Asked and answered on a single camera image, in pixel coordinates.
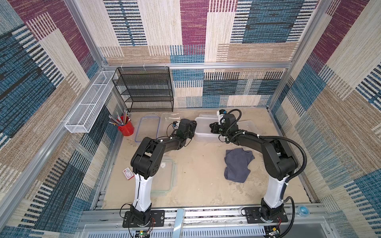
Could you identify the black mesh shelf rack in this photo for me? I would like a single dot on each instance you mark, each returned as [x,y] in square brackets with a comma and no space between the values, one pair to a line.
[145,89]

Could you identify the blue-rimmed clear lunch box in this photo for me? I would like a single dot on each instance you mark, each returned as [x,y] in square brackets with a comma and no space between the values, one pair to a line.
[165,127]

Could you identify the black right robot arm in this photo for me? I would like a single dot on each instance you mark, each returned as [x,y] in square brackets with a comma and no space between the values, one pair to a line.
[284,159]

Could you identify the clear lunch box base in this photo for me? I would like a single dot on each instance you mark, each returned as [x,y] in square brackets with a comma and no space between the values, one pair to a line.
[248,126]

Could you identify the pens in red cup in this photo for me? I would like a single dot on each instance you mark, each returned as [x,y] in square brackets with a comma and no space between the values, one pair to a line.
[120,120]

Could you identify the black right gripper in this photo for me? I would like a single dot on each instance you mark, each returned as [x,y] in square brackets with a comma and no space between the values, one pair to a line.
[214,128]

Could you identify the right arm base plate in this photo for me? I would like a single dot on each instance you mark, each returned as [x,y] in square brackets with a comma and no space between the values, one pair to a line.
[253,214]

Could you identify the red pencil cup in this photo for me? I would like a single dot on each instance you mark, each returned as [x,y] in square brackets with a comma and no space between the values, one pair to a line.
[128,128]

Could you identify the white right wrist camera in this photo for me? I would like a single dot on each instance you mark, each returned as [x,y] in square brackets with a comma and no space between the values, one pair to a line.
[220,115]

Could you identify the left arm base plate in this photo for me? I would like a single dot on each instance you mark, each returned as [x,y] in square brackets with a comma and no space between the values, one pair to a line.
[152,218]

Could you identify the white wire wall basket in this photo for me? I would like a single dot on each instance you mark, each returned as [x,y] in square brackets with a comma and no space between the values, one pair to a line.
[89,108]

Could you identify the blue-rimmed clear lid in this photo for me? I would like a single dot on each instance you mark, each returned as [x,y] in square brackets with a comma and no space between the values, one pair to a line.
[148,127]

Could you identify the small red white card box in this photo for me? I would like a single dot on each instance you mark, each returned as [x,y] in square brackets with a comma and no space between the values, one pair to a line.
[128,173]

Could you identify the blue tape roll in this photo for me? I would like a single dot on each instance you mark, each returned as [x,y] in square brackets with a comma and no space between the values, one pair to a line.
[303,211]

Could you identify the clear lunch box lid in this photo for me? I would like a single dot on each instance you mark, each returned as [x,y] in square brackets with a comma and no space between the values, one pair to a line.
[208,116]

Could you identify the grey cleaning cloth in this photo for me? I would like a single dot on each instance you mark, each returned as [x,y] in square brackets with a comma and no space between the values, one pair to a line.
[237,161]

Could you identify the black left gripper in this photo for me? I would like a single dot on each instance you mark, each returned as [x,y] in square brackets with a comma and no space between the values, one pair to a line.
[193,125]

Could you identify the green-rimmed lunch box lid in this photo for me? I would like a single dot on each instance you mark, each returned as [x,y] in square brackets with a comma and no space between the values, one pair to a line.
[164,179]

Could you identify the aluminium front rail frame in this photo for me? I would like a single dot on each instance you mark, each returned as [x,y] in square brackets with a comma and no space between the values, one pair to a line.
[205,222]

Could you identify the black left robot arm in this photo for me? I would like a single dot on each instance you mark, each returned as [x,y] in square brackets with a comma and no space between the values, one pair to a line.
[147,160]

